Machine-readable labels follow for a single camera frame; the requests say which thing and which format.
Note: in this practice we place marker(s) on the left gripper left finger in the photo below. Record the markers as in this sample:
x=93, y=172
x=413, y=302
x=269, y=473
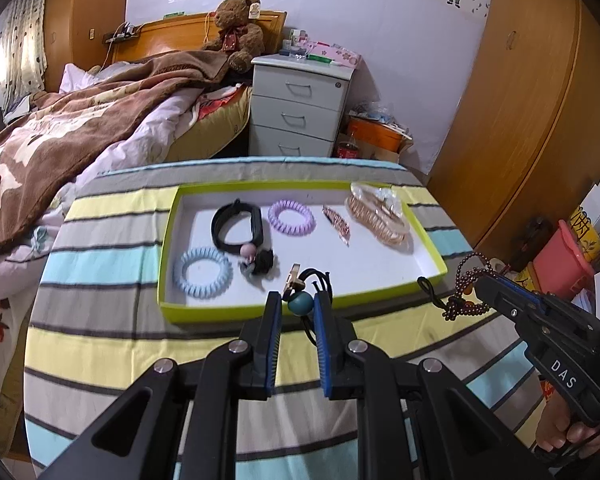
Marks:
x=180, y=420

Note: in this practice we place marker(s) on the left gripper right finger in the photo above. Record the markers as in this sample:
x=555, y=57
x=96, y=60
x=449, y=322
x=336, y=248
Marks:
x=413, y=420

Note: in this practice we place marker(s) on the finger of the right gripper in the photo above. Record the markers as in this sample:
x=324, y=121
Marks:
x=509, y=293
x=485, y=289

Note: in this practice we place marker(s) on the pink beaded hair clip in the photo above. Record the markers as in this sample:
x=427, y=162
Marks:
x=338, y=223

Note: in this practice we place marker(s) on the black scrunchie with pink ball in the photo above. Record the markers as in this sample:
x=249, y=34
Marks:
x=255, y=261

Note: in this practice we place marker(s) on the person's right hand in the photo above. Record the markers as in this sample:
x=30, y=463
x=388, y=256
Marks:
x=556, y=428

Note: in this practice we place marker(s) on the pink plastic bin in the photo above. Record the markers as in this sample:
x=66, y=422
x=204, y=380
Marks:
x=560, y=266

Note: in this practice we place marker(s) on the wooden wardrobe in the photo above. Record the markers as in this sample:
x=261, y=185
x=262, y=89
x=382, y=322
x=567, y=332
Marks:
x=524, y=145

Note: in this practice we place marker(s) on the green white shallow box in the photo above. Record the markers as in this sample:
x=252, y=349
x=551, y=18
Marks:
x=365, y=275

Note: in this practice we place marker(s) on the orange storage box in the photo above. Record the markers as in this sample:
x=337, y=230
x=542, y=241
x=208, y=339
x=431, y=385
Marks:
x=376, y=134

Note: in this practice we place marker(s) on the cola bottle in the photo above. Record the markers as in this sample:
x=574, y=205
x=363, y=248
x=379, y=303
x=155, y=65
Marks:
x=347, y=148

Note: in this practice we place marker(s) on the black wristband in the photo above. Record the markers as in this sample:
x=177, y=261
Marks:
x=236, y=225

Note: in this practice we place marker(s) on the white floral bedsheet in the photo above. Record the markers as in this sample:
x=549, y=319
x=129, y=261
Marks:
x=21, y=267

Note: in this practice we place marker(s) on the yellow mattress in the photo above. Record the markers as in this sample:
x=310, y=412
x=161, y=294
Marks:
x=214, y=131

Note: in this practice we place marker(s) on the grey three-drawer nightstand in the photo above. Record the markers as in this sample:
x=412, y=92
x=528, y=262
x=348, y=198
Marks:
x=296, y=106

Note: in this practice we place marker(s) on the pink flowered box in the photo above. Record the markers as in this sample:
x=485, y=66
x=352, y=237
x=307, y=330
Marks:
x=335, y=54

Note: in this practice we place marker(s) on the brown patterned blanket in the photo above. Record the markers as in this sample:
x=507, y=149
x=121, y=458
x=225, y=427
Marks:
x=65, y=133

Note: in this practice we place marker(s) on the brown teddy bear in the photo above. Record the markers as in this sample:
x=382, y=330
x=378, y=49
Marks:
x=239, y=38

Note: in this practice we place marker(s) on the dotted curtain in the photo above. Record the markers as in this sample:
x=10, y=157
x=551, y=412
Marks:
x=23, y=45

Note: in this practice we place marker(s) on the wooden headboard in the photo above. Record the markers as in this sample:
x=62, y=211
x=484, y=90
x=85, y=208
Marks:
x=190, y=32

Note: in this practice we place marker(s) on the gold chain hair clip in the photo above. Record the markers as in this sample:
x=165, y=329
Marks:
x=380, y=211

